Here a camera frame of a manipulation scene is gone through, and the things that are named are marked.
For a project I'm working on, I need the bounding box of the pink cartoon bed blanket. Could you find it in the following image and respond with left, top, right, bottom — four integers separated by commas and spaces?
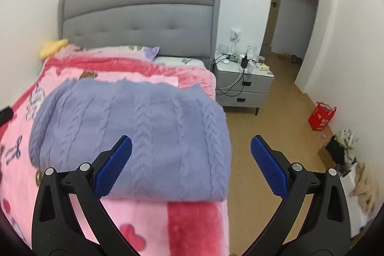
1, 49, 232, 255

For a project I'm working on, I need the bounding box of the red shopping bag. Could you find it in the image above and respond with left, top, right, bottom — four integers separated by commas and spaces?
308, 102, 337, 131

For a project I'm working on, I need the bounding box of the wall power outlet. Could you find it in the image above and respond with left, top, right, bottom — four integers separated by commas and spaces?
230, 29, 241, 42

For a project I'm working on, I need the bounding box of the yellow plush toy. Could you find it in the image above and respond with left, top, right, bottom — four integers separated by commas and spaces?
39, 39, 69, 60

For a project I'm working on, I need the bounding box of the clutter pile by wall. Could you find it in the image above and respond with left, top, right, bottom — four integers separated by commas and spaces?
318, 129, 379, 238

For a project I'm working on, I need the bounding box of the floral pillow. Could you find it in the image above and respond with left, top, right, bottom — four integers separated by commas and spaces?
81, 45, 206, 68

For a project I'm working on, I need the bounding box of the grey white nightstand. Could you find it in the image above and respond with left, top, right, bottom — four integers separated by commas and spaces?
211, 54, 274, 116

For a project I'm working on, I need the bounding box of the lavender knit hooded cardigan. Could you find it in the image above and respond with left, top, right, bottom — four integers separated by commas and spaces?
29, 79, 232, 202

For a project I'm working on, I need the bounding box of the black charger cable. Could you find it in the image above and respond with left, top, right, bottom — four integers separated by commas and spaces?
210, 53, 253, 96

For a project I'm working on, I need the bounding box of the grey upholstered headboard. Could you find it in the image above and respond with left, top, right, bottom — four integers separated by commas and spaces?
58, 0, 221, 67

